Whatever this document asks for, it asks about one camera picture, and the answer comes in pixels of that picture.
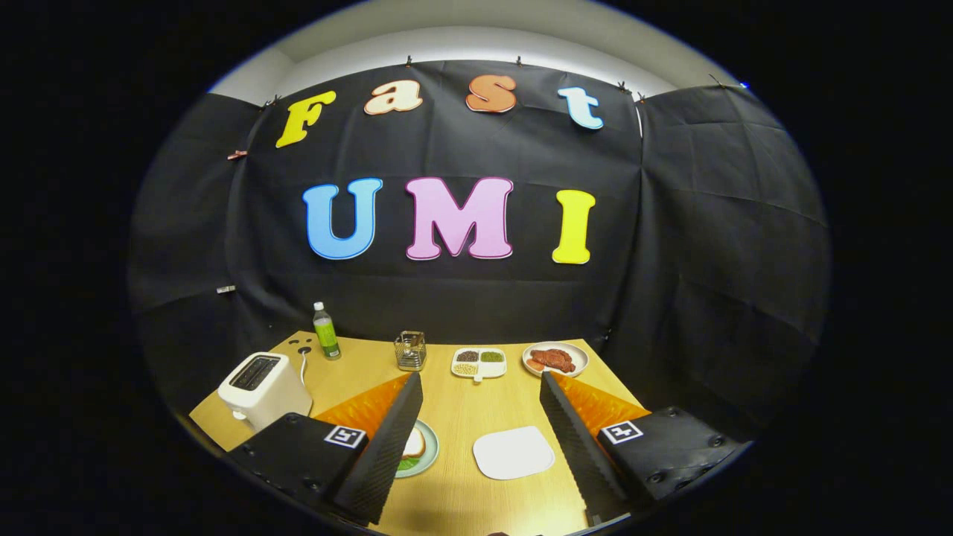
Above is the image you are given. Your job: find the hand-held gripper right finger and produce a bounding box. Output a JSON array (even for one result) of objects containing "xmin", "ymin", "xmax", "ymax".
[{"xmin": 538, "ymin": 370, "xmax": 749, "ymax": 527}]

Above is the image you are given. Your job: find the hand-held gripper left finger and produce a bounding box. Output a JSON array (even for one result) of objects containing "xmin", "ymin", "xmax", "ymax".
[{"xmin": 223, "ymin": 371, "xmax": 425, "ymax": 526}]

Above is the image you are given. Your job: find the pale green round plate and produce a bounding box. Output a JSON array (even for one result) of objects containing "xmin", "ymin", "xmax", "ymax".
[{"xmin": 393, "ymin": 419, "xmax": 440, "ymax": 479}]

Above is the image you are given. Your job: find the white square plate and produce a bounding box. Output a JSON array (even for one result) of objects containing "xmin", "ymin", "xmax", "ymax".
[{"xmin": 472, "ymin": 426, "xmax": 556, "ymax": 481}]

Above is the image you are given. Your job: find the brown meat steak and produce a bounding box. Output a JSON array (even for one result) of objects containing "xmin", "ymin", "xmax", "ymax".
[{"xmin": 530, "ymin": 348, "xmax": 577, "ymax": 373}]

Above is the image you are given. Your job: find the round white plate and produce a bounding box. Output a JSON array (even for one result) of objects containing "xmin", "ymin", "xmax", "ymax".
[{"xmin": 521, "ymin": 341, "xmax": 590, "ymax": 378}]

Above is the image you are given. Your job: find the white divided dish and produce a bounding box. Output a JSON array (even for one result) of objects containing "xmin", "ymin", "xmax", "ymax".
[{"xmin": 450, "ymin": 347, "xmax": 509, "ymax": 383}]

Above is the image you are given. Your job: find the white toaster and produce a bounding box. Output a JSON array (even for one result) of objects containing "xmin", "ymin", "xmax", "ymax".
[{"xmin": 217, "ymin": 351, "xmax": 313, "ymax": 433}]

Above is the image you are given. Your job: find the green label drink bottle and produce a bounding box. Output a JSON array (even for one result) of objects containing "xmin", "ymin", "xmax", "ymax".
[{"xmin": 312, "ymin": 301, "xmax": 342, "ymax": 361}]

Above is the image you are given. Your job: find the black backdrop cloth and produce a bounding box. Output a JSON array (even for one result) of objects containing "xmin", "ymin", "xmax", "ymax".
[{"xmin": 127, "ymin": 60, "xmax": 831, "ymax": 447}]

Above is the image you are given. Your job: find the metal wire utensil holder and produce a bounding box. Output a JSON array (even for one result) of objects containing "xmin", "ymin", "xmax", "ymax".
[{"xmin": 393, "ymin": 331, "xmax": 428, "ymax": 372}]

